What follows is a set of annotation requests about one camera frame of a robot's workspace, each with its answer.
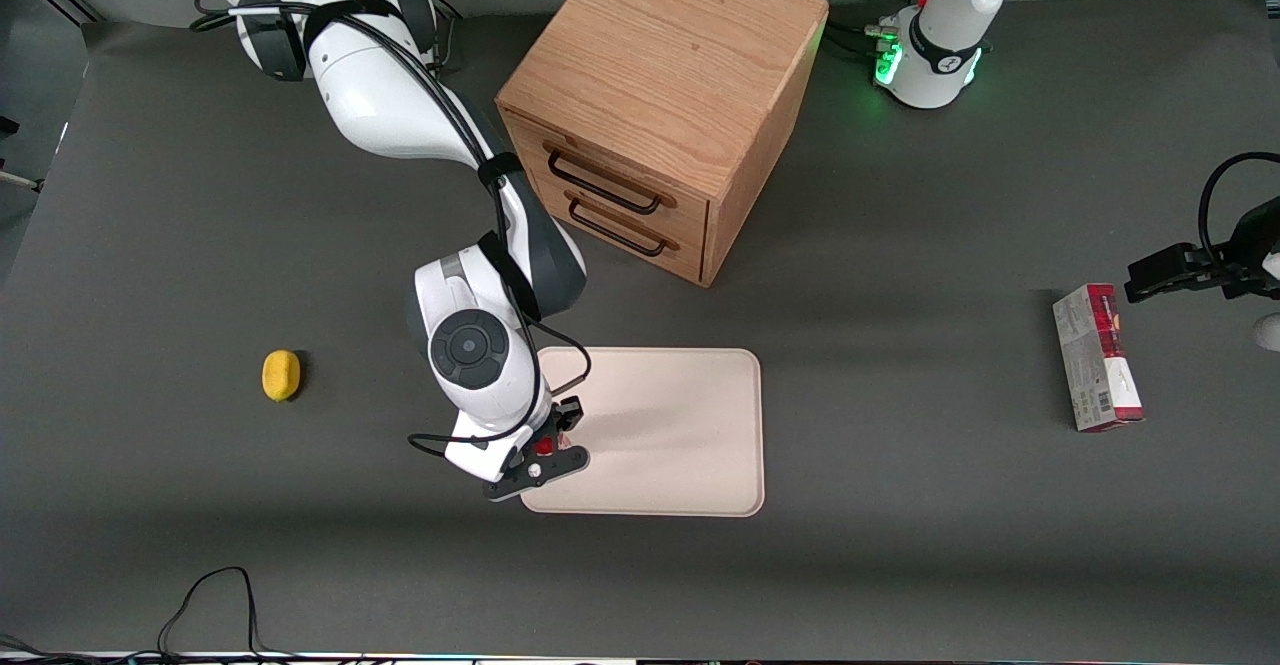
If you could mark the red cola can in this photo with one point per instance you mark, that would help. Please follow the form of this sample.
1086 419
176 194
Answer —
547 445

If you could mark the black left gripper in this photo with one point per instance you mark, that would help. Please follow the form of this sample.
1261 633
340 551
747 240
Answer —
1232 267

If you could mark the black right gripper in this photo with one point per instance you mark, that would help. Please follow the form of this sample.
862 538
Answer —
568 413

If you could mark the yellow lemon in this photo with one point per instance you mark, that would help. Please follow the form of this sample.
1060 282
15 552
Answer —
281 375

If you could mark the red and grey carton box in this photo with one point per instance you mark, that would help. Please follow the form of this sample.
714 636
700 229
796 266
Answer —
1095 357

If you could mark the cream rectangular tray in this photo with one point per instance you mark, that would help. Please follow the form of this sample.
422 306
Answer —
660 432

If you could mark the wooden drawer cabinet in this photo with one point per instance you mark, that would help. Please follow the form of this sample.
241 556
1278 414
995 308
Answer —
660 85

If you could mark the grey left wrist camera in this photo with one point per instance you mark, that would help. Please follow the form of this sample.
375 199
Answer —
1270 331

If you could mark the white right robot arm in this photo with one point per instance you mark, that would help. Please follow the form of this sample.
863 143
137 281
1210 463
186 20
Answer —
390 95

